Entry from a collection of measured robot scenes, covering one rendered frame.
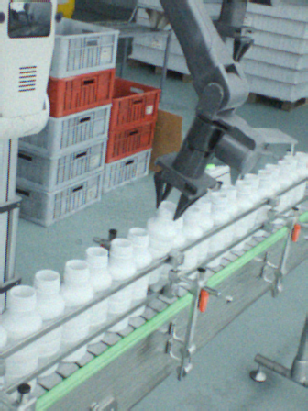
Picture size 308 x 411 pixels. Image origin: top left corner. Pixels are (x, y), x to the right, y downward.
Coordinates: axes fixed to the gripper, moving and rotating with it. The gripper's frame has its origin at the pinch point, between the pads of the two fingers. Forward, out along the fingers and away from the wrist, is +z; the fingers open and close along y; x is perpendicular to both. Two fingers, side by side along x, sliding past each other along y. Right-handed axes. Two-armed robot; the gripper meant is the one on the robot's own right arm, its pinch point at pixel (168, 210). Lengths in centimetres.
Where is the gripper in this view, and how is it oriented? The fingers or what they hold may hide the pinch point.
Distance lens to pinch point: 116.9
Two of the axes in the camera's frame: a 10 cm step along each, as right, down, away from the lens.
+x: 5.5, -2.5, 8.0
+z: -3.6, 7.9, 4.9
